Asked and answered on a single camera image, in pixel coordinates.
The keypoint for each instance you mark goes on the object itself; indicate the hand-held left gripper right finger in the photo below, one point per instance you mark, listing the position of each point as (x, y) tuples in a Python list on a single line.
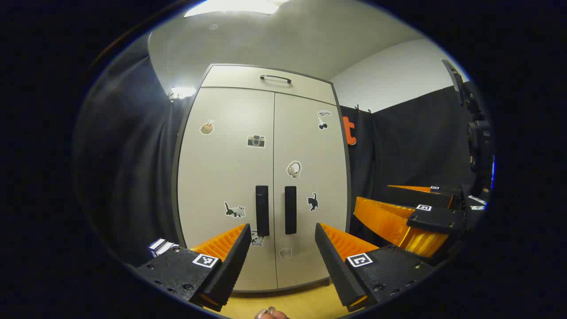
[(332, 266)]

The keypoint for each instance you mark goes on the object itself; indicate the cherry sticker shoe cabinet door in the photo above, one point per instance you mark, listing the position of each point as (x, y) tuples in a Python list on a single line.
[(319, 155)]

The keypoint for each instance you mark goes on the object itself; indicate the white cabinet drawer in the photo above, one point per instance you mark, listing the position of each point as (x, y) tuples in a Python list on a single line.
[(230, 77)]

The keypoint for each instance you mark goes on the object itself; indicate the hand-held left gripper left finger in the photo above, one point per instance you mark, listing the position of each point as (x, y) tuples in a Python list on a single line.
[(234, 261)]

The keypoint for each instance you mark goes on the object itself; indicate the double-door shoe cabinet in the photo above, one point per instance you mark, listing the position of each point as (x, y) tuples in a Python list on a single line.
[(310, 282)]

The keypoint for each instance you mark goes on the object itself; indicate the camera sticker shoe cabinet door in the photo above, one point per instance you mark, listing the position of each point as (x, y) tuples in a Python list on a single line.
[(221, 168)]

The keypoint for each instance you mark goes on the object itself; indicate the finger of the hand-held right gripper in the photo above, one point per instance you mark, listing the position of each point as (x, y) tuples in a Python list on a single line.
[(436, 219), (416, 197)]

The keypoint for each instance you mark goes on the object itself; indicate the ceiling light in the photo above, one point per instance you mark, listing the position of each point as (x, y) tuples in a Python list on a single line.
[(230, 6)]

